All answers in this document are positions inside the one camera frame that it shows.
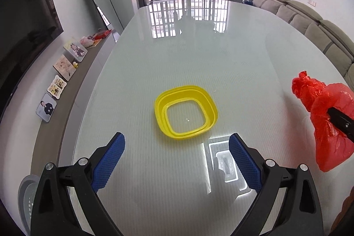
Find photo frame dark figure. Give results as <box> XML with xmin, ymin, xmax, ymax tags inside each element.
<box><xmin>63</xmin><ymin>38</ymin><xmax>88</xmax><ymax>62</ymax></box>

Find photo frame yellow pictures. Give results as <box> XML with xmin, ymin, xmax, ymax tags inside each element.
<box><xmin>47</xmin><ymin>75</ymin><xmax>67</xmax><ymax>99</ymax></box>

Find grey tv console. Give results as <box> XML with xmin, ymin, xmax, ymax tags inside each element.
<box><xmin>29</xmin><ymin>33</ymin><xmax>116</xmax><ymax>176</ymax></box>

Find grey plastic waste basket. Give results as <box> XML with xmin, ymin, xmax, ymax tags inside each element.
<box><xmin>17</xmin><ymin>175</ymin><xmax>40</xmax><ymax>235</ymax></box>

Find pink plush on console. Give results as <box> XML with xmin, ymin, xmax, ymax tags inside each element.
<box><xmin>80</xmin><ymin>36</ymin><xmax>95</xmax><ymax>48</ymax></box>

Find red package on console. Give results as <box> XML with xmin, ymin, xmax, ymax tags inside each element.
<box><xmin>92</xmin><ymin>30</ymin><xmax>111</xmax><ymax>41</ymax></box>

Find black television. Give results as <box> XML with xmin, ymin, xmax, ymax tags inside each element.
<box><xmin>1</xmin><ymin>0</ymin><xmax>63</xmax><ymax>111</ymax></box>

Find photo frame pale drawing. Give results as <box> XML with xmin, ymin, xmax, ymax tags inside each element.
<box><xmin>53</xmin><ymin>54</ymin><xmax>76</xmax><ymax>81</ymax></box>

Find red plastic bag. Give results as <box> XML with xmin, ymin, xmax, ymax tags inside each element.
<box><xmin>292</xmin><ymin>71</ymin><xmax>353</xmax><ymax>172</ymax></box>

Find photo frame man portrait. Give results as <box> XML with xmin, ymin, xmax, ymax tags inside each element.
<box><xmin>36</xmin><ymin>93</ymin><xmax>57</xmax><ymax>123</ymax></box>

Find grey sofa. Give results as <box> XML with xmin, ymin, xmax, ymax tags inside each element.
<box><xmin>253</xmin><ymin>0</ymin><xmax>353</xmax><ymax>89</ymax></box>

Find yellow plastic tray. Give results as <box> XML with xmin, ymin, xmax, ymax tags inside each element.
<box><xmin>154</xmin><ymin>85</ymin><xmax>218</xmax><ymax>140</ymax></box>

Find right hand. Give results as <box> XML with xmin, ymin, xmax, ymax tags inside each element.
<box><xmin>331</xmin><ymin>187</ymin><xmax>354</xmax><ymax>232</ymax></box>

